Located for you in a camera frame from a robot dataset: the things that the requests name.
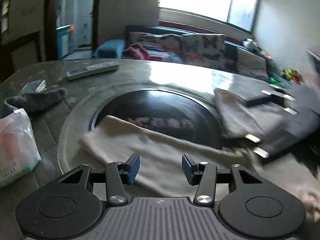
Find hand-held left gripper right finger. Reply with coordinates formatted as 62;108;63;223
182;154;263;205

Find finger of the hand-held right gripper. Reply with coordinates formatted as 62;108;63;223
244;133;275;158
246;90;298;114

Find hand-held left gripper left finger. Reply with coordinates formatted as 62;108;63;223
59;153;140;205

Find cream garment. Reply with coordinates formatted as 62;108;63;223
79;88;320;222

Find grey pillow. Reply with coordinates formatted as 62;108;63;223
236;47;269;80

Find colourful plush toys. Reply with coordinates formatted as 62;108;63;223
282;67;300;81

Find dark teal sofa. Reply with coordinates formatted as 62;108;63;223
94;25;288;83

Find panda plush toy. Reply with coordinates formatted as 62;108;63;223
242;38;259;50

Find round black induction cooktop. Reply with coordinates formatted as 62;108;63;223
90;88;248;153

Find butterfly print cushion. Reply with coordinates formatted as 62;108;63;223
129;31;183;58
180;34;225;69

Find white remote control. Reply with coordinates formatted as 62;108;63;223
66;60;119;81

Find grey knitted sock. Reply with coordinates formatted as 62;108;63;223
2;87;69;117

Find pink cloth on sofa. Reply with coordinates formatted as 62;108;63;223
122;43;164;61

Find white pink tissue pack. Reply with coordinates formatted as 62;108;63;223
0;108;42;188

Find clear plastic box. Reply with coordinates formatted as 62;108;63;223
21;79;47;94

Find blue white toy cabinet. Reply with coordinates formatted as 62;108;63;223
55;25;75;59

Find dark wooden sideboard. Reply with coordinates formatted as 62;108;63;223
0;31;42;80

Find dark wooden door frame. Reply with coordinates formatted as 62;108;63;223
45;0;102;60

